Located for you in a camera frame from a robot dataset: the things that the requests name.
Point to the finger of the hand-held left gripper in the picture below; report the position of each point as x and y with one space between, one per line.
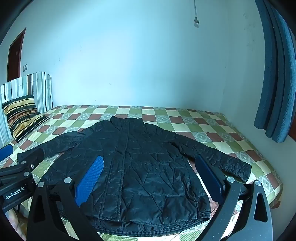
27 162
5 152

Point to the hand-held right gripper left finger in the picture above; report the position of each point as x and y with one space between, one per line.
90 180

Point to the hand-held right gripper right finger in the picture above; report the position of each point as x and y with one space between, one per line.
209 178

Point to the black quilted jacket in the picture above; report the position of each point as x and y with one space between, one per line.
150 173

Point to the yellow black striped pillow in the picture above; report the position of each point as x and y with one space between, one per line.
23 115

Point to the bed with checkered bedspread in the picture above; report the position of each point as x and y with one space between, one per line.
208 129

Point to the striped headboard cushion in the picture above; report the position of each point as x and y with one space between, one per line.
34 88

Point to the brown wooden door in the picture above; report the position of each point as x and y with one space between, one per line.
15 58

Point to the blue curtain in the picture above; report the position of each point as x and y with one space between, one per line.
277 92

